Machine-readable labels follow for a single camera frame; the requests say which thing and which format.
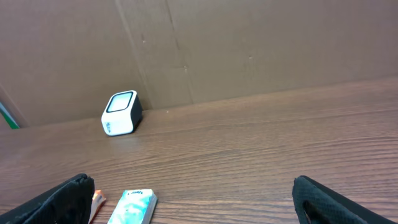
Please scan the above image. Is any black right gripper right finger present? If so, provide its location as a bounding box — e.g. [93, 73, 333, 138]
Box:
[292, 175, 395, 224]

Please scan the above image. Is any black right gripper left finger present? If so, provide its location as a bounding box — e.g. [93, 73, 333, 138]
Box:
[1, 174, 95, 224]

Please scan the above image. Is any orange tissue pack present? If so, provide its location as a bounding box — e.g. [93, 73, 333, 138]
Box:
[88, 190, 106, 224]

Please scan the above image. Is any teal tissue pack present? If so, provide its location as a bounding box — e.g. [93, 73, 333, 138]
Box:
[108, 189, 157, 224]

